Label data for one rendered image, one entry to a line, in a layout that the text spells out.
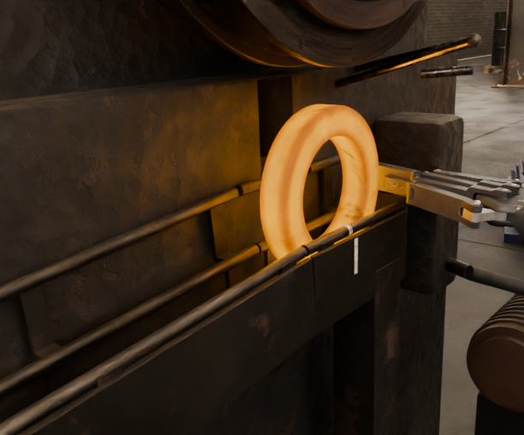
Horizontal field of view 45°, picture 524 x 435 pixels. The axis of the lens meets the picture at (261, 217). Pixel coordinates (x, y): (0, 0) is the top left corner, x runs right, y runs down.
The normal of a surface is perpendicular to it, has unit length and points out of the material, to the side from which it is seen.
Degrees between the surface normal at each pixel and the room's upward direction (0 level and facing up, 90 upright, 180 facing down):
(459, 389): 0
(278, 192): 77
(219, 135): 90
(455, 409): 0
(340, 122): 90
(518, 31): 90
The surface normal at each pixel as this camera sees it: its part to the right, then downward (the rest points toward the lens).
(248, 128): 0.77, 0.15
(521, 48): -0.65, 0.25
